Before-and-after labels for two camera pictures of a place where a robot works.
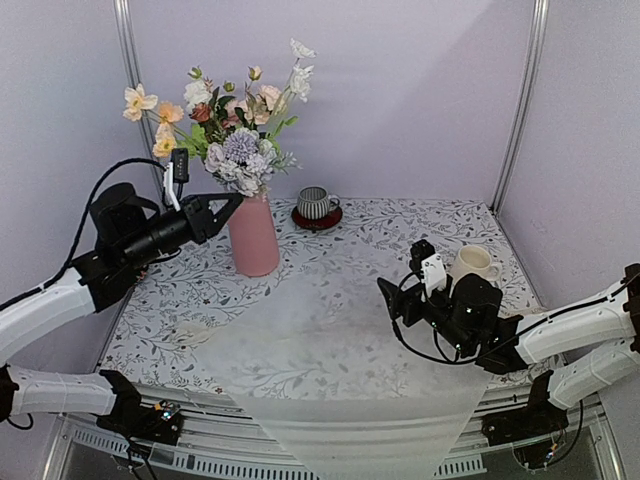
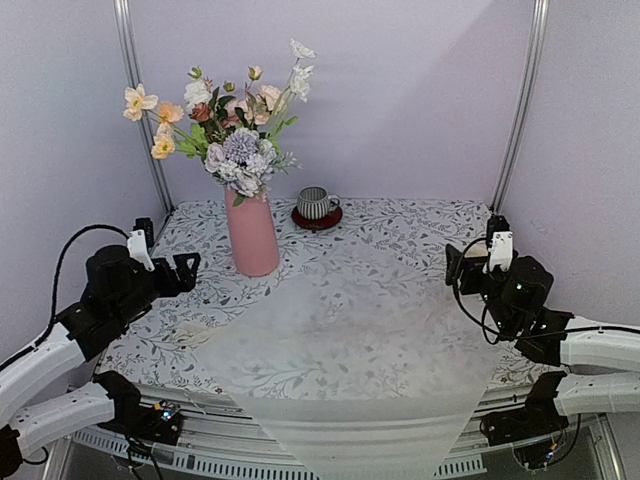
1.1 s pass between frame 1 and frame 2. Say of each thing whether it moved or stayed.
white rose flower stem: stayed
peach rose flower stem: stayed
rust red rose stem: stayed
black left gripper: moved
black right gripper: moved
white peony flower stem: stayed
